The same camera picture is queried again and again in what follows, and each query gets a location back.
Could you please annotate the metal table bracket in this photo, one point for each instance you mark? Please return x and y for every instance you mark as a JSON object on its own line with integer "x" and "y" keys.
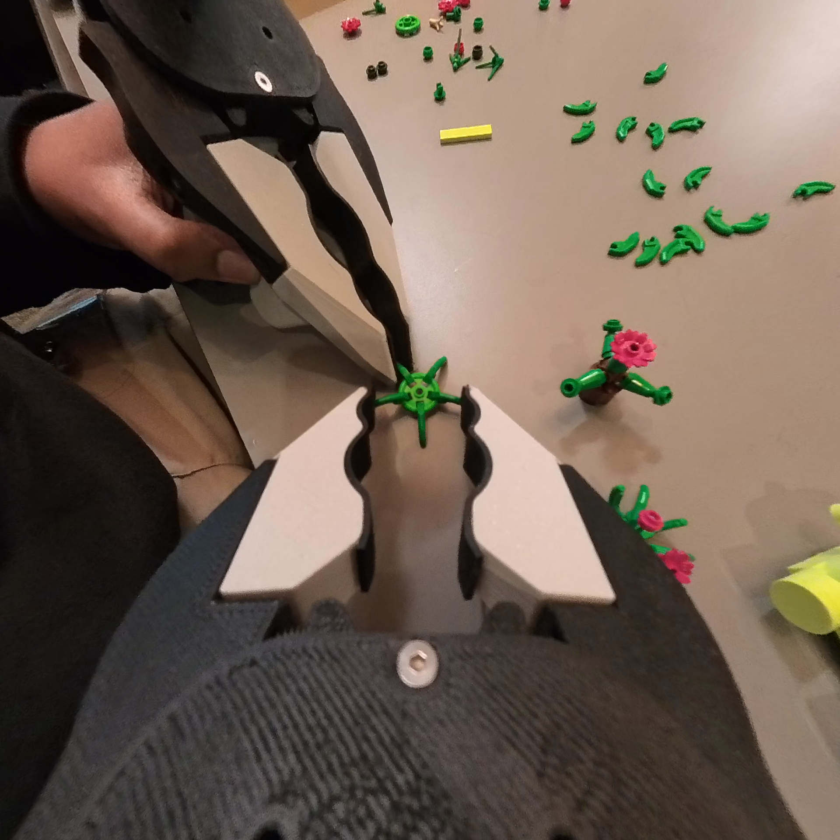
{"x": 62, "y": 315}

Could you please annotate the black double toy stud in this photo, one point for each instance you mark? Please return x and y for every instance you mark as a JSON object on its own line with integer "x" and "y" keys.
{"x": 376, "y": 70}

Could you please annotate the person's left hand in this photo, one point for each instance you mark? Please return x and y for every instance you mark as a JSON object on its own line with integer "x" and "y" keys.
{"x": 111, "y": 197}

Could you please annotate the green star-shaped toy stem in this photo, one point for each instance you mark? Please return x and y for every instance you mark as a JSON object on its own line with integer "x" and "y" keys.
{"x": 418, "y": 392}

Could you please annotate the person's tan pants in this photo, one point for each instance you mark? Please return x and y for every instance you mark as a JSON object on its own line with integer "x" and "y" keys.
{"x": 151, "y": 407}

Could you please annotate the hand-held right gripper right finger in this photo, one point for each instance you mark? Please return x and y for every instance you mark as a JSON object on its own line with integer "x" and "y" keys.
{"x": 538, "y": 525}

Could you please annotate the green toy bush pink flowers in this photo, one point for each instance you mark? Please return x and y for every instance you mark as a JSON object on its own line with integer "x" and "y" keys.
{"x": 651, "y": 522}

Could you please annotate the group of green toy leaves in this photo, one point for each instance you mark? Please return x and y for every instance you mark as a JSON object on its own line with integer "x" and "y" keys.
{"x": 686, "y": 241}

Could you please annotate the green three-leaf toy sprig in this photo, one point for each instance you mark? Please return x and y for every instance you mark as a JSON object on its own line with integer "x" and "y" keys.
{"x": 493, "y": 64}

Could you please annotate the thin green toy stem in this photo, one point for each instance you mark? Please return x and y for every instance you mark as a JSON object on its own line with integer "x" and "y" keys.
{"x": 375, "y": 8}

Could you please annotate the green stem with red bud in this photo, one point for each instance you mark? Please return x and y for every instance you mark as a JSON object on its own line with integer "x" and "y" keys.
{"x": 457, "y": 60}

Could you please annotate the yellow flat toy bar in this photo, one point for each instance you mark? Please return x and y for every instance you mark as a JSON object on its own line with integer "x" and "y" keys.
{"x": 466, "y": 133}

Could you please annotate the pink and red flower pieces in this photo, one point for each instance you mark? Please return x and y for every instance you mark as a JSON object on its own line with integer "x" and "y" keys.
{"x": 449, "y": 6}

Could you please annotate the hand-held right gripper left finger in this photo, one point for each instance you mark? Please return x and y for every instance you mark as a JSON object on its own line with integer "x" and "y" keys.
{"x": 295, "y": 525}

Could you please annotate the small pink toy flower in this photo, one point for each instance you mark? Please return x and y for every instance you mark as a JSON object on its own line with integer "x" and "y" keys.
{"x": 351, "y": 25}

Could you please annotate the person's left forearm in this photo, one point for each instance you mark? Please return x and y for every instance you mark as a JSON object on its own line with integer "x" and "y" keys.
{"x": 13, "y": 131}

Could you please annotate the person's black jacket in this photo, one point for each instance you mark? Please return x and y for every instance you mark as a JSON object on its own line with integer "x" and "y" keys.
{"x": 72, "y": 512}

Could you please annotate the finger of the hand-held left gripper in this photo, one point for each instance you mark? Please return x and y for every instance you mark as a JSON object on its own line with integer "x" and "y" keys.
{"x": 262, "y": 197}
{"x": 358, "y": 190}

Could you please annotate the grey table leg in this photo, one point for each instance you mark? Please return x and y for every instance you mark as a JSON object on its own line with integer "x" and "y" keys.
{"x": 216, "y": 367}

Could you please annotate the lime green toy planter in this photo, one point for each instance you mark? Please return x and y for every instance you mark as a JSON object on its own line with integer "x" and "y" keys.
{"x": 807, "y": 594}

